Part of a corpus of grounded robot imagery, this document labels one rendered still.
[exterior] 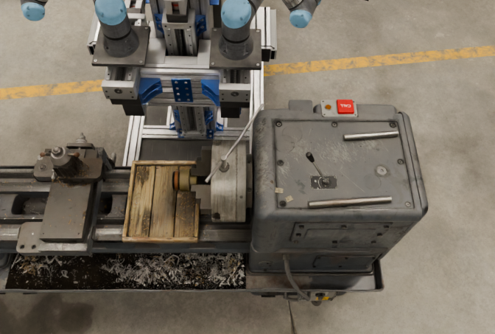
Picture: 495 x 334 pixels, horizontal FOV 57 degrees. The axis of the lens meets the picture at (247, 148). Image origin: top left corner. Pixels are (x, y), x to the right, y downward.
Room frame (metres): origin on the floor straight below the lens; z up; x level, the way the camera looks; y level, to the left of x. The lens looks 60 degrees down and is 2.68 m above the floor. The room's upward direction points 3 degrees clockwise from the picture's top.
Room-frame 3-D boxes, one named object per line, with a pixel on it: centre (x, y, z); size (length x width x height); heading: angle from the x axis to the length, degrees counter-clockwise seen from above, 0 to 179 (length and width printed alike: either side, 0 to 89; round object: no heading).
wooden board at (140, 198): (0.75, 0.34, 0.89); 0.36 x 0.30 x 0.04; 3
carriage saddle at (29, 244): (0.73, 0.76, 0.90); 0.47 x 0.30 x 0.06; 3
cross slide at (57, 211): (0.75, 0.71, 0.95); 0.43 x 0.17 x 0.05; 3
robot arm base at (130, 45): (1.35, 0.57, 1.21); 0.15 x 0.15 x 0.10
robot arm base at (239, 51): (1.36, 0.07, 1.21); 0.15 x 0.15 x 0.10
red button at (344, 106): (1.01, -0.36, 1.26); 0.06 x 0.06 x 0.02; 3
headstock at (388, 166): (0.80, -0.32, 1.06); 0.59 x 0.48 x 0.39; 93
